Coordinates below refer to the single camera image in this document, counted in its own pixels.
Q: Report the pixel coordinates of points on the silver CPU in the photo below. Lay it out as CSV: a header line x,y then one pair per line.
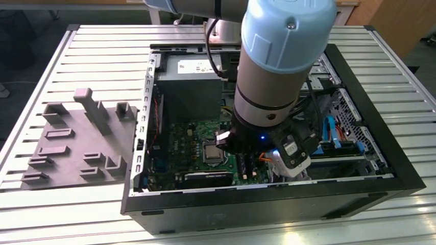
x,y
211,152

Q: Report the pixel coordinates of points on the grey plastic parts rack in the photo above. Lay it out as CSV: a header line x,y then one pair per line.
x,y
85,143

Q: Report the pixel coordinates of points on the black graphics card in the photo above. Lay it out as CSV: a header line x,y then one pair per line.
x,y
207,180

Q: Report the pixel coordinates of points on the silver rounded wrist camera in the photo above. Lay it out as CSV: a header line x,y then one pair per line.
x,y
289,166

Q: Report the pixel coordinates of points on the grey power supply unit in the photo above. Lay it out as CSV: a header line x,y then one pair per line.
x,y
184,89

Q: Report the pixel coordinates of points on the black open PC case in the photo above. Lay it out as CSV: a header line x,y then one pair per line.
x,y
237,209

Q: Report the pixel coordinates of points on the grey chair base foot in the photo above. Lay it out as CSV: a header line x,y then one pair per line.
x,y
3,92

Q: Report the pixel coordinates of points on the hard disk in blue carrier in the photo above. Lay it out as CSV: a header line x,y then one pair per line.
x,y
344,150

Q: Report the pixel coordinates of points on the brown wooden cabinet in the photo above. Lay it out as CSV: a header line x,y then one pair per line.
x,y
401,25

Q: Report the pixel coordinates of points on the metal optical drive cage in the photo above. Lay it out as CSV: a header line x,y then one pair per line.
x,y
320,74

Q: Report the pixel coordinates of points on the green motherboard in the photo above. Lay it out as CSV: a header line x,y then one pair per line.
x,y
184,132

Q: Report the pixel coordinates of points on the white-framed wooden desk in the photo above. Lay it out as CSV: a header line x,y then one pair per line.
x,y
347,12

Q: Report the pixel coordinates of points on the black RAM slot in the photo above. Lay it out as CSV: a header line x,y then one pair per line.
x,y
237,166

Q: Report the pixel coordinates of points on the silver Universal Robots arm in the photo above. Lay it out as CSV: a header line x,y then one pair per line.
x,y
279,51

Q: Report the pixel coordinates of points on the metal disk bay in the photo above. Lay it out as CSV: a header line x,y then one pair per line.
x,y
340,163

